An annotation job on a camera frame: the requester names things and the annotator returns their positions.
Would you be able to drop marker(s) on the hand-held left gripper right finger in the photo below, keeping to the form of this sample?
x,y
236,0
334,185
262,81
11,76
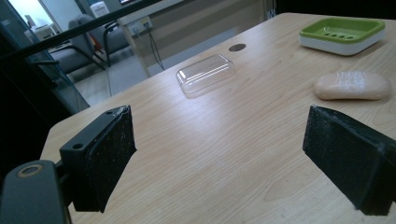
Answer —
x,y
351,158

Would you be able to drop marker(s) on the white appliance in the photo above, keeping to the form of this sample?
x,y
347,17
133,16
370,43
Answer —
x,y
99,8

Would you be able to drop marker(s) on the black metal bar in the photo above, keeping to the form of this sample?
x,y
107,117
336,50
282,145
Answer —
x,y
77,29

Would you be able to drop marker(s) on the white wall socket panel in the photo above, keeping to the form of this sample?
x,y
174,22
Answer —
x,y
139,25

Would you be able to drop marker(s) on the grey armchair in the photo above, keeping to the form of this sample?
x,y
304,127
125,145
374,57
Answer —
x,y
93,40

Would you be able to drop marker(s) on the green and white soap dish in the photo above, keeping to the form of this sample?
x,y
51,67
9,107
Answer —
x,y
342,34

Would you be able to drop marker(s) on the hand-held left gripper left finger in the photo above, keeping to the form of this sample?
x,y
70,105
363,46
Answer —
x,y
102,161

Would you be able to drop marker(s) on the clear plastic soap dish lid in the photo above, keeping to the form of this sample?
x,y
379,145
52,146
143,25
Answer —
x,y
205,74

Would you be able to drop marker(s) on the beige soap bar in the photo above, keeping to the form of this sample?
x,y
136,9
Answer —
x,y
351,86

